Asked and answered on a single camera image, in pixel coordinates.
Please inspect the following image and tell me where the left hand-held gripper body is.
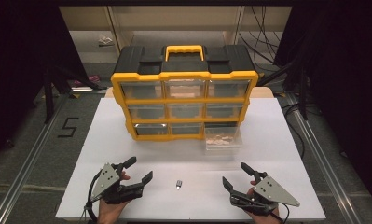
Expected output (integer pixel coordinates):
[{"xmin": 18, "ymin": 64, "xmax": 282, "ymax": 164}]
[{"xmin": 90, "ymin": 161, "xmax": 145, "ymax": 205}]

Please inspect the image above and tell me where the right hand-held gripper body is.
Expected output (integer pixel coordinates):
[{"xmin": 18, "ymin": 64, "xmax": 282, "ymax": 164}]
[{"xmin": 229, "ymin": 175, "xmax": 301, "ymax": 217}]

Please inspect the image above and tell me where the clear plastic drawer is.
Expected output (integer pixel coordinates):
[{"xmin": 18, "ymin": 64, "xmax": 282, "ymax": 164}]
[{"xmin": 203, "ymin": 125, "xmax": 244, "ymax": 153}]

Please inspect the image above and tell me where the pile of copper coloured parts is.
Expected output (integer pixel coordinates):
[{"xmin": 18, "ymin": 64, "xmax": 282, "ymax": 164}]
[{"xmin": 205, "ymin": 134, "xmax": 238, "ymax": 146}]

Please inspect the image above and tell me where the set of closed organizer drawers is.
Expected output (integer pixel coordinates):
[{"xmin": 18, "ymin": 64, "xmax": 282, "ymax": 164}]
[{"xmin": 120, "ymin": 78, "xmax": 252, "ymax": 136}]

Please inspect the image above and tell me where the flat white box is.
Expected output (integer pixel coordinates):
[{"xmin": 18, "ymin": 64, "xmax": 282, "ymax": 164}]
[{"xmin": 70, "ymin": 86, "xmax": 94, "ymax": 93}]

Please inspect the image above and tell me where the black metal stand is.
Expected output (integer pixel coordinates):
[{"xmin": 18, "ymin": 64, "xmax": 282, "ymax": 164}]
[
  {"xmin": 256, "ymin": 60, "xmax": 310, "ymax": 121},
  {"xmin": 42, "ymin": 63, "xmax": 108, "ymax": 124}
]

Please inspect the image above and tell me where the pink cloth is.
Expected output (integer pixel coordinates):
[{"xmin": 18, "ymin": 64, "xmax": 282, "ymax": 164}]
[{"xmin": 73, "ymin": 75, "xmax": 102, "ymax": 88}]

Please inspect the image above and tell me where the yellow black parts organizer cabinet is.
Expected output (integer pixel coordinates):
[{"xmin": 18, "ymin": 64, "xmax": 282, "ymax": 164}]
[{"xmin": 110, "ymin": 44, "xmax": 260, "ymax": 143}]

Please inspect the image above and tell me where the crumpled white paper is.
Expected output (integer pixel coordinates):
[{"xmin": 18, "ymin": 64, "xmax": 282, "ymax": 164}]
[{"xmin": 97, "ymin": 33, "xmax": 116, "ymax": 48}]

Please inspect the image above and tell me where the black curtain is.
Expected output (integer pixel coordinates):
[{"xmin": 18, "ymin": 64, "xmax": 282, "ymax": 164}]
[
  {"xmin": 273, "ymin": 0, "xmax": 372, "ymax": 206},
  {"xmin": 0, "ymin": 0, "xmax": 91, "ymax": 162}
]

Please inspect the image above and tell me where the beige shelf unit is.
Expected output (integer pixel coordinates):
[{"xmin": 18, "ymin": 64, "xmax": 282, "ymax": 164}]
[{"xmin": 58, "ymin": 5, "xmax": 293, "ymax": 63}]

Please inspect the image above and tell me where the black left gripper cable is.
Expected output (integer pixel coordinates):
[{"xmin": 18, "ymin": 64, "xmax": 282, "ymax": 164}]
[{"xmin": 82, "ymin": 168, "xmax": 103, "ymax": 224}]

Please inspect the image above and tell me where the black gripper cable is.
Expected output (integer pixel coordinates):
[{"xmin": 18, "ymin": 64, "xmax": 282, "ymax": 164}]
[
  {"xmin": 82, "ymin": 168, "xmax": 103, "ymax": 224},
  {"xmin": 269, "ymin": 202, "xmax": 291, "ymax": 224}
]

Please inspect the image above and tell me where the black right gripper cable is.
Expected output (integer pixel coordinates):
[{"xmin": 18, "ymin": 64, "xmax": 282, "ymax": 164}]
[{"xmin": 269, "ymin": 202, "xmax": 291, "ymax": 224}]

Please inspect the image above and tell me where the aluminium floor rail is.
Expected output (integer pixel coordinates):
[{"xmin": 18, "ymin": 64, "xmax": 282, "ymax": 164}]
[
  {"xmin": 0, "ymin": 92, "xmax": 70, "ymax": 224},
  {"xmin": 284, "ymin": 92, "xmax": 364, "ymax": 224}
]

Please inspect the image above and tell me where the yellow organizer carry handle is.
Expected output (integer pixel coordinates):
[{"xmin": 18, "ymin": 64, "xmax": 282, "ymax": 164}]
[{"xmin": 164, "ymin": 45, "xmax": 205, "ymax": 63}]

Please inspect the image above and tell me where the bundle of black hanging cables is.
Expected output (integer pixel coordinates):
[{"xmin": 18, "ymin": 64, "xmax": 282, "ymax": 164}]
[{"xmin": 238, "ymin": 5, "xmax": 288, "ymax": 64}]

